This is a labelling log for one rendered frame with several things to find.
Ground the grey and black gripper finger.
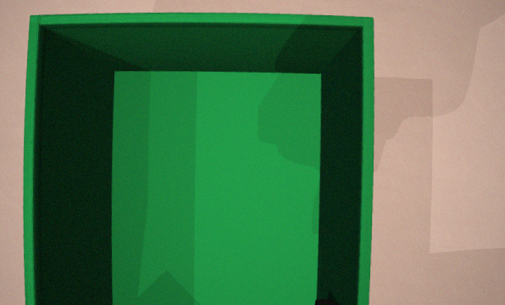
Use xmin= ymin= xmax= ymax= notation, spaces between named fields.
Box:
xmin=315 ymin=299 xmax=337 ymax=305

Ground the green bin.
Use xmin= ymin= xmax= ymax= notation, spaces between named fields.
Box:
xmin=23 ymin=13 xmax=375 ymax=305

